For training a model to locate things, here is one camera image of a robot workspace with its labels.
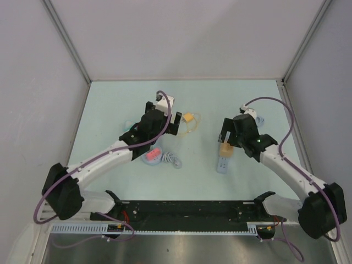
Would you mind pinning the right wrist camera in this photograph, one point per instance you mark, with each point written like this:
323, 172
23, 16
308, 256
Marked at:
247, 110

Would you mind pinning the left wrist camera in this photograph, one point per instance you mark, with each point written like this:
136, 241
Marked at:
164, 102

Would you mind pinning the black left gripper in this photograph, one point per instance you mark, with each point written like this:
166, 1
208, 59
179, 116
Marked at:
172, 127

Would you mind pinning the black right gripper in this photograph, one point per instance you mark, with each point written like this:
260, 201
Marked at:
228, 126

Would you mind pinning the beige cube socket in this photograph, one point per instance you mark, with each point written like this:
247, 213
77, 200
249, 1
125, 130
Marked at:
226, 150

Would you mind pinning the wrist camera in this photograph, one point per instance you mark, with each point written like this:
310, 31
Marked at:
247, 110
164, 102

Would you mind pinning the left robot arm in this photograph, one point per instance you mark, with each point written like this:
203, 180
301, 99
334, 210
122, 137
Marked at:
65, 187

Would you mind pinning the teal triangular power strip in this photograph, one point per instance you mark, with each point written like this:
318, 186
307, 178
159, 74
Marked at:
129, 124

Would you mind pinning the yellow USB charger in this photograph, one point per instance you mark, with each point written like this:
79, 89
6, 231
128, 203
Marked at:
188, 117

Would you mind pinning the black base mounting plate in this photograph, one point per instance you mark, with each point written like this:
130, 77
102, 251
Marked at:
191, 215

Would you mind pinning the pink square plug adapter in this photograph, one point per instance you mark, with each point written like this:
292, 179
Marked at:
153, 154

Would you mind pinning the light blue rectangular power strip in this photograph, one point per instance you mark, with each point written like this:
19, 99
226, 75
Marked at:
222, 166

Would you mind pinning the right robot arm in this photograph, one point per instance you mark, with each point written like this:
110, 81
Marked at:
320, 207

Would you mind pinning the round light blue power strip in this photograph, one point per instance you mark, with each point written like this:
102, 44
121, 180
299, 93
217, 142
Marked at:
166, 157

